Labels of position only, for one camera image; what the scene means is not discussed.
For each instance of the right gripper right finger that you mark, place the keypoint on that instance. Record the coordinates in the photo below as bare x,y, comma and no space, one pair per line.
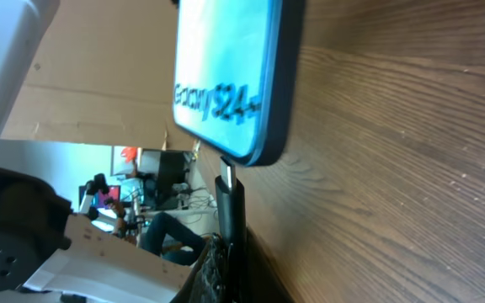
260,283

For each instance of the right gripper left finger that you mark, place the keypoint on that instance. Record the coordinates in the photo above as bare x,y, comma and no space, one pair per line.
208,281

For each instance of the Galaxy S24 smartphone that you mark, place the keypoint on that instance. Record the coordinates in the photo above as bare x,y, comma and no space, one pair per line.
235,75

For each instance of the seated person in background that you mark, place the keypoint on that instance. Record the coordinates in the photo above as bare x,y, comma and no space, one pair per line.
170,239

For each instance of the background desk with monitors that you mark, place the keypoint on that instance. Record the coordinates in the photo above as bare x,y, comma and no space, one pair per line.
149,181

